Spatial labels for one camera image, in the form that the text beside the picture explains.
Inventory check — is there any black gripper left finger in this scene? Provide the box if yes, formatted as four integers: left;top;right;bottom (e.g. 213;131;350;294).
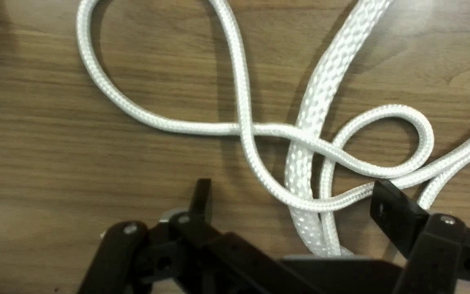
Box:
159;178;213;231

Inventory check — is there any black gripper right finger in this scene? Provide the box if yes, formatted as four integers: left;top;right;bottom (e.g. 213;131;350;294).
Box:
371;180;430;257

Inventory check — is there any white braided rope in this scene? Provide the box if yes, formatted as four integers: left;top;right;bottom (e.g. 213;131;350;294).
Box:
283;0;396;258

